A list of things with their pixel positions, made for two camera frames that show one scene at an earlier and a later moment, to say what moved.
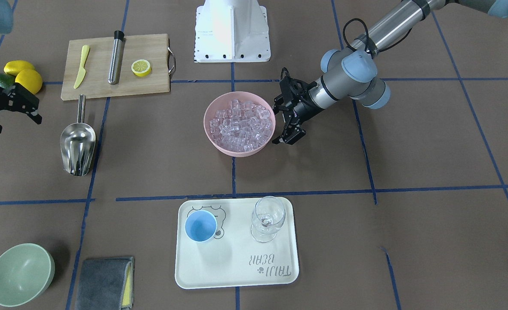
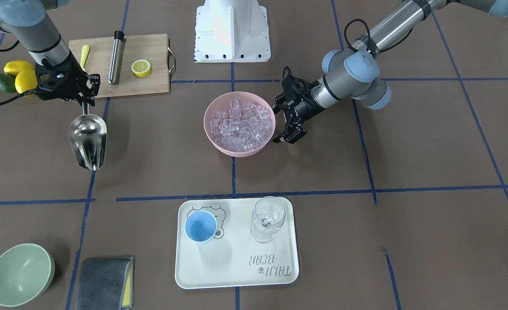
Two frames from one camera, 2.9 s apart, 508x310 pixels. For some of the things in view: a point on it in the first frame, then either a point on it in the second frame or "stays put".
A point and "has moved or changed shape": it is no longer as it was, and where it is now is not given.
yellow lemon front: [30, 79] stays put
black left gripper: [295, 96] stays put
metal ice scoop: [77, 141] has moved or changed shape
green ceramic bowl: [20, 274] stays put
